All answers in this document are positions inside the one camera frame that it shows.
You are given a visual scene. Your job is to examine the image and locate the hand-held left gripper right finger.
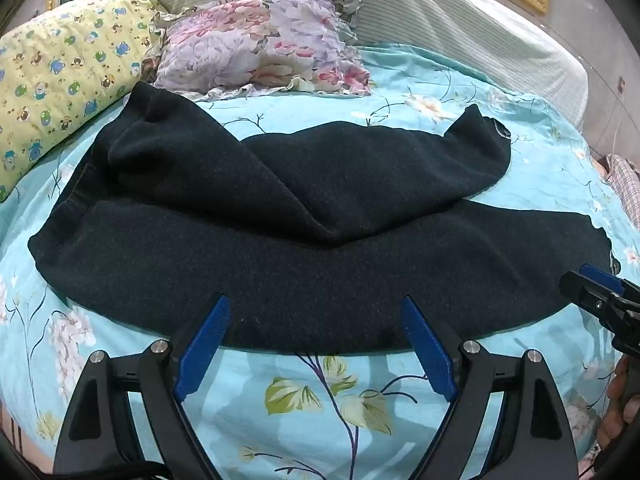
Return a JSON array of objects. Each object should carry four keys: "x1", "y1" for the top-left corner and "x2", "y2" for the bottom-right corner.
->
[{"x1": 400, "y1": 296, "x2": 581, "y2": 480}]

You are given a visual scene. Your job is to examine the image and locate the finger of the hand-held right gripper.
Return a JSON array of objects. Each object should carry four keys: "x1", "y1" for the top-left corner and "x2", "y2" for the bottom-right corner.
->
[
  {"x1": 580, "y1": 264, "x2": 640, "y2": 306},
  {"x1": 559, "y1": 271, "x2": 626, "y2": 331}
]

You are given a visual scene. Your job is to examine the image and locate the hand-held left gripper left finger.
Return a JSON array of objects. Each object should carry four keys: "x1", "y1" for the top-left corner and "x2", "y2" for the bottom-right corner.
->
[{"x1": 52, "y1": 294, "x2": 232, "y2": 480}]

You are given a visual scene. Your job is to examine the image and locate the black pants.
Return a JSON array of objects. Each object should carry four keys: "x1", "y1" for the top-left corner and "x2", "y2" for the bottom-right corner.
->
[{"x1": 27, "y1": 82, "x2": 621, "y2": 356}]

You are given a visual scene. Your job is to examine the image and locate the person's right hand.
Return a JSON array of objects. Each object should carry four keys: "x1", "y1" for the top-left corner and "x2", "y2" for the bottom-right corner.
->
[{"x1": 597, "y1": 355, "x2": 636, "y2": 448}]

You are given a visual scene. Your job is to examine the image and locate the plaid cloth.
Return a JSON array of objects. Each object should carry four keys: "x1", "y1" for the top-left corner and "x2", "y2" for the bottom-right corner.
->
[{"x1": 597, "y1": 152, "x2": 640, "y2": 226}]

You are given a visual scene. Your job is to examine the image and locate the blue floral bedsheet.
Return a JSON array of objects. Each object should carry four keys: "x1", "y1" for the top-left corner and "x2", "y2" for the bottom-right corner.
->
[{"x1": 0, "y1": 42, "x2": 640, "y2": 480}]

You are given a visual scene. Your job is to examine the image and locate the beige striped headboard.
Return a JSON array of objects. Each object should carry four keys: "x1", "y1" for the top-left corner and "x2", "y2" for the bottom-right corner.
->
[{"x1": 135, "y1": 0, "x2": 591, "y2": 131}]

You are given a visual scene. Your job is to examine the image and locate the pink purple floral pillow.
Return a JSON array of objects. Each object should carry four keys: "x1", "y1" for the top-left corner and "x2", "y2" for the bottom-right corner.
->
[{"x1": 142, "y1": 0, "x2": 373, "y2": 101}]

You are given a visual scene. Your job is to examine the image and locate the yellow bear-print pillow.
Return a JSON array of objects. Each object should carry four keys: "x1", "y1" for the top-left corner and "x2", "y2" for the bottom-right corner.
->
[{"x1": 0, "y1": 0, "x2": 166, "y2": 206}]

